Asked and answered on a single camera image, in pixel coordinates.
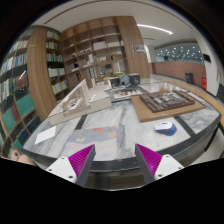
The wooden bookshelf wall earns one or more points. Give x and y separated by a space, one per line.
102 48

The brown architectural model on board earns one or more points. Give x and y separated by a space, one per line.
155 106

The black trash bin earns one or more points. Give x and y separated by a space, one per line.
189 77

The grey patterned mouse pad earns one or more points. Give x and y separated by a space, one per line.
105 140

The red sign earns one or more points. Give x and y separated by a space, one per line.
204 83

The white architectural model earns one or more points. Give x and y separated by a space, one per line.
81 101

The blue and white computer mouse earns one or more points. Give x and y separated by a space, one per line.
167 128

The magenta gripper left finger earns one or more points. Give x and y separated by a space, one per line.
76 167

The grey model with black boxes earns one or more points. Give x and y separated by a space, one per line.
124 87

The white paper sheet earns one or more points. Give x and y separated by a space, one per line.
47 134

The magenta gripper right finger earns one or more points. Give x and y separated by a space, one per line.
153 165

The left bookshelf with books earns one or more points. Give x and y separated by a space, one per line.
32 81

